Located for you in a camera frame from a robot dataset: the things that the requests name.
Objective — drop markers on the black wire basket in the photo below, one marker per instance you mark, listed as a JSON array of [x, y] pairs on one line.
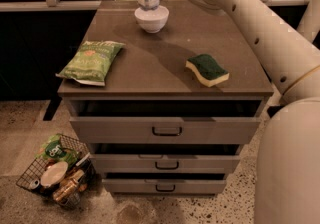
[[39, 166]]

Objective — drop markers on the brown bottle in basket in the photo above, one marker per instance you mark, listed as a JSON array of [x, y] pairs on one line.
[[70, 186]]

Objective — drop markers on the white bowl in basket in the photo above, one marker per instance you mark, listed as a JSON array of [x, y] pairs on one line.
[[54, 175]]

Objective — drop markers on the top grey drawer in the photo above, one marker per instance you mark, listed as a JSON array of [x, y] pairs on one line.
[[165, 130]]

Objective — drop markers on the soda can in basket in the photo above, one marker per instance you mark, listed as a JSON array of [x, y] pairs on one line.
[[35, 185]]

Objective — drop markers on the green chip bag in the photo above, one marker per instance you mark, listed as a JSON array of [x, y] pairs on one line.
[[91, 62]]

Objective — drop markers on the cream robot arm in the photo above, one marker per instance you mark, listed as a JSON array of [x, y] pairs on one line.
[[288, 163]]

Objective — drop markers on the green snack bag in basket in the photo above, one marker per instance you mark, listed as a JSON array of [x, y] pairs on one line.
[[53, 149]]

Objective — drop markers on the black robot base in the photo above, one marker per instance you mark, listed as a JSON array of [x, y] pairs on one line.
[[272, 110]]

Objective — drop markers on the grey drawer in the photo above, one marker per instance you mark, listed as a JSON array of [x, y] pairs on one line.
[[164, 183], [164, 158], [165, 130]]

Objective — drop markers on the middle grey drawer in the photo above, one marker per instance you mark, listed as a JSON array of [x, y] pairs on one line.
[[164, 158]]

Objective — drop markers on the green yellow sponge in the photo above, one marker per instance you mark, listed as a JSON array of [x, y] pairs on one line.
[[207, 70]]

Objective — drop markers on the white ceramic bowl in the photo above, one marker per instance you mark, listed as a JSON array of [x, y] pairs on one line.
[[152, 21]]

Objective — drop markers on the bottom grey drawer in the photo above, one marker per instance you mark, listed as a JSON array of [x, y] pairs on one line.
[[164, 183]]

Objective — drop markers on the grey drawer cabinet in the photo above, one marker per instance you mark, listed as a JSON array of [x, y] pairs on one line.
[[148, 78]]

